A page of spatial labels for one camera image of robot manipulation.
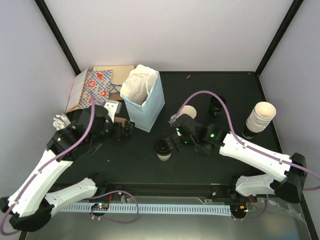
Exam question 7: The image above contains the single black cup lid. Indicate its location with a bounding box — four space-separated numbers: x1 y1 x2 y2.
155 139 171 156

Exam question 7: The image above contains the light blue paper bag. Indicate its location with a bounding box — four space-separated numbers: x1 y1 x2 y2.
120 64 165 133

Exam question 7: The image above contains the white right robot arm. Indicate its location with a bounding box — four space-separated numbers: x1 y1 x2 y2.
165 114 307 203

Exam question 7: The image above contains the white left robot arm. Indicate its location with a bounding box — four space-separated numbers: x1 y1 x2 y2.
0 102 135 232

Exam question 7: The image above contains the brown kraft paper bag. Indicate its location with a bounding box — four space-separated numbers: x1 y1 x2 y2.
108 92 123 101

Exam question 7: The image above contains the black paper cup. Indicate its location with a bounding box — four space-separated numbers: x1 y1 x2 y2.
208 96 224 118

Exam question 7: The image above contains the blue checkered paper bag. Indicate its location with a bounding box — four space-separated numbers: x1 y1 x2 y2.
78 70 122 109

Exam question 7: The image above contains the white orange-edged paper bag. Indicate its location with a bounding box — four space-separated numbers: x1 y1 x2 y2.
65 68 88 113

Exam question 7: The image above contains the tan kraft paper bag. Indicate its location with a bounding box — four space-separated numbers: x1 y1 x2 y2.
93 65 135 94

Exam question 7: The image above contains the small electronics board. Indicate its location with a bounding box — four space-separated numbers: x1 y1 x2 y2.
91 202 109 211

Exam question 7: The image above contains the tall stack of paper cups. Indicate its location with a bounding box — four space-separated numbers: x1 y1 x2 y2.
242 101 277 140

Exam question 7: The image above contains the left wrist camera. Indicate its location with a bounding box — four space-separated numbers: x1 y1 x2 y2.
103 100 122 123

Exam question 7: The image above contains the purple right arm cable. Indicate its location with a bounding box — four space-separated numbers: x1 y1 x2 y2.
169 90 320 192

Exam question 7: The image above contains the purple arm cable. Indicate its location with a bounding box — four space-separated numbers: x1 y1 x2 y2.
169 90 320 192
0 92 105 236

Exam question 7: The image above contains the light blue slotted cable duct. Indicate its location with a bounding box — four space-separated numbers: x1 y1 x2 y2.
60 202 231 217

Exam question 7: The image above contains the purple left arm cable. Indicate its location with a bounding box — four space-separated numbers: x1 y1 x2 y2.
0 92 105 236

